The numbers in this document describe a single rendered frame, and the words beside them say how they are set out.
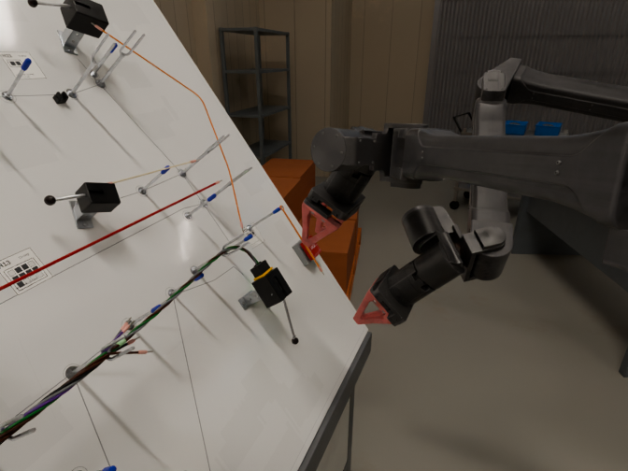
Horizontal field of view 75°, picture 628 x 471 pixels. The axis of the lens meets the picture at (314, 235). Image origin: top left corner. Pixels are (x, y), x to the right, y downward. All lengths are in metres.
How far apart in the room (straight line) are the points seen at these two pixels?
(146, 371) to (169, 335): 0.07
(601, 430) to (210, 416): 1.98
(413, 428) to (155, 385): 1.58
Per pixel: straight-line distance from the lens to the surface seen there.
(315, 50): 5.68
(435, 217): 0.68
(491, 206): 0.70
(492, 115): 0.87
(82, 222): 0.71
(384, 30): 6.77
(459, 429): 2.16
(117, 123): 0.86
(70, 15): 0.87
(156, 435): 0.67
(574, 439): 2.32
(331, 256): 2.54
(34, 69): 0.85
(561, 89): 0.96
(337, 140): 0.54
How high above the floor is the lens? 1.54
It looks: 23 degrees down
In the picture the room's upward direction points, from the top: straight up
